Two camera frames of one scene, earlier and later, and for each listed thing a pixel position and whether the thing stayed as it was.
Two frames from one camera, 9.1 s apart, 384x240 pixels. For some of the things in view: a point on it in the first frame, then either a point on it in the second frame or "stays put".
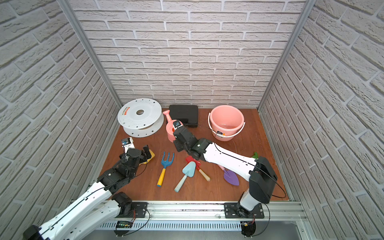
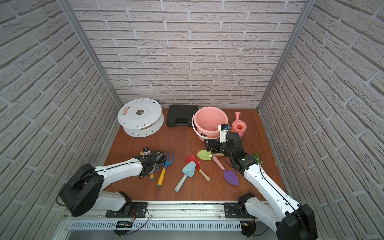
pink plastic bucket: x=225 y=122 to x=206 y=121
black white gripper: x=177 y=124 to x=223 y=129
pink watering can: x=169 y=127 to x=239 y=126
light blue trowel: x=188 y=170 stays put
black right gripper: x=177 y=145 to x=216 y=142
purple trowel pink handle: x=230 y=176 stays put
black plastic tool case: x=188 y=114 stays put
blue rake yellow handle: x=165 y=163 stays put
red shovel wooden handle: x=197 y=165 stays put
